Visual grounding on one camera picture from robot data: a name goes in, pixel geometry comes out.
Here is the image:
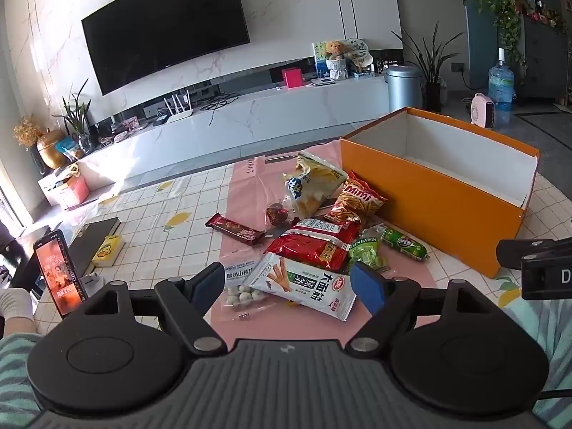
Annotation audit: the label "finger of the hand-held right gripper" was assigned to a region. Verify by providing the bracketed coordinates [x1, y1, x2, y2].
[497, 238, 572, 271]

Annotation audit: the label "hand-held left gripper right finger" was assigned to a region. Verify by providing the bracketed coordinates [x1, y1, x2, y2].
[345, 261, 492, 355]

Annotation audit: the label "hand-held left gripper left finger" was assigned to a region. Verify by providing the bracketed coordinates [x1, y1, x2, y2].
[87, 263, 226, 355]

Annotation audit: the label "green pea snack bag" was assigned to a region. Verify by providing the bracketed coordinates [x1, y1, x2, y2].
[349, 228, 389, 273]

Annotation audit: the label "clear pack of white balls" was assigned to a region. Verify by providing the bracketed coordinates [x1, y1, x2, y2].
[222, 261, 278, 322]

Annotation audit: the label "green sausage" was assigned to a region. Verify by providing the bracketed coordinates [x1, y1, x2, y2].
[380, 226, 430, 262]

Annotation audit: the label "dark red wafer bar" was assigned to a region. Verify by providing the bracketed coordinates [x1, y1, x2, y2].
[206, 213, 265, 246]

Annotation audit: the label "white green snack sticks bag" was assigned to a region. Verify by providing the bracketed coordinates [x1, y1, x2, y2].
[243, 252, 357, 321]

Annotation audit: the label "orange red snack sticks bag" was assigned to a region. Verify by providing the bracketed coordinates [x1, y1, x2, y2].
[324, 171, 387, 228]

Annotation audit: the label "orange cardboard box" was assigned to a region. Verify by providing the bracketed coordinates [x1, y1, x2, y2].
[340, 107, 539, 279]

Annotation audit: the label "small clear dark snack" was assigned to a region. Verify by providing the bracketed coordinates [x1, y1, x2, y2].
[267, 197, 300, 228]

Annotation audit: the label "yellow white chips bag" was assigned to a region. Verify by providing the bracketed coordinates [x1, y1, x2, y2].
[282, 151, 348, 220]

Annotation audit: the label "checked lemon print tablecloth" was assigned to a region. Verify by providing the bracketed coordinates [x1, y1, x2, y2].
[31, 156, 572, 345]

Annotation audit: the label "pink printed table mat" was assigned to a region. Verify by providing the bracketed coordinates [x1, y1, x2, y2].
[210, 140, 441, 354]

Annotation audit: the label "white phone stand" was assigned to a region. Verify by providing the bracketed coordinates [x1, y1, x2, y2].
[83, 272, 104, 296]

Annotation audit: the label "black flat book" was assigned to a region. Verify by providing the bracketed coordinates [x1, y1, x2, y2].
[67, 217, 121, 278]

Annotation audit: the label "pink space heater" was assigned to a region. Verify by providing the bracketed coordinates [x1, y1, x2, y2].
[469, 93, 497, 129]

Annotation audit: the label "white marble television cabinet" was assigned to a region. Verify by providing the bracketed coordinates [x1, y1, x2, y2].
[76, 74, 390, 188]

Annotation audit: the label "smartphone with lit screen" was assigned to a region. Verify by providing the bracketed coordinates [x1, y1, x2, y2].
[33, 229, 89, 320]

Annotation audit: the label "blue water jug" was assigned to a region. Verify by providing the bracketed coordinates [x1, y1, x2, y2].
[488, 48, 516, 126]

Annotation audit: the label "open white pink carton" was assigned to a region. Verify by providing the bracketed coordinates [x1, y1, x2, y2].
[38, 165, 91, 211]

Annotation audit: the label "white wifi router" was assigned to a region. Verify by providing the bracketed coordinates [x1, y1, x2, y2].
[163, 90, 195, 123]

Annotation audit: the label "tall leafy potted plant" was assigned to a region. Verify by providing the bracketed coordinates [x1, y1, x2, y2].
[391, 22, 464, 112]

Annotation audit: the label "dark grey cabinet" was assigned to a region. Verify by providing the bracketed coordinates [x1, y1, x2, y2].
[521, 13, 572, 99]

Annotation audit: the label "dark low side table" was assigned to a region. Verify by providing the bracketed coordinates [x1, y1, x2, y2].
[0, 227, 51, 298]

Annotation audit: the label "silver trash bin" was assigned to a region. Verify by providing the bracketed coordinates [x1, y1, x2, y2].
[386, 65, 423, 112]

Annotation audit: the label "blue snack packet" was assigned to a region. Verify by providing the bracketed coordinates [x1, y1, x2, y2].
[58, 136, 82, 162]

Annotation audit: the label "gold round vase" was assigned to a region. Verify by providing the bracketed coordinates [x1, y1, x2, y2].
[36, 129, 69, 169]

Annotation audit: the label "green plant in glass vase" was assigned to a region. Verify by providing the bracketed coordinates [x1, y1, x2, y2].
[54, 78, 93, 153]

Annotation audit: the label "person's teal striped clothing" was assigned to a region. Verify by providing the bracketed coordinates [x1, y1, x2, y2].
[0, 334, 46, 429]

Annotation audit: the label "pink square box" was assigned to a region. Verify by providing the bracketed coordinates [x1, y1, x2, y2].
[281, 67, 305, 89]

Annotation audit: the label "blue green picture card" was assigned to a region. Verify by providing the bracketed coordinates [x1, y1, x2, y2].
[313, 42, 331, 77]

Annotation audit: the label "dried yellow flowers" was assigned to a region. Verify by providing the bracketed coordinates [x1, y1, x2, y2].
[13, 116, 44, 175]

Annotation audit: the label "hanging green ivy plant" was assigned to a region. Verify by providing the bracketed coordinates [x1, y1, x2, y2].
[465, 0, 529, 77]

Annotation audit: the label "round paper fan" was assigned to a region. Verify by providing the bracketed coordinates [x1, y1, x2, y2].
[344, 38, 374, 66]

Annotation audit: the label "assorted small bottles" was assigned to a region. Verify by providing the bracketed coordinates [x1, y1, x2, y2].
[521, 0, 566, 28]

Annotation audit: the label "black flat screen television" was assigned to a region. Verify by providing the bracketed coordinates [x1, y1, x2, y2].
[82, 0, 250, 96]

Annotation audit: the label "black tangled cables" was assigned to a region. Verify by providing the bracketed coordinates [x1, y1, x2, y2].
[201, 93, 241, 113]

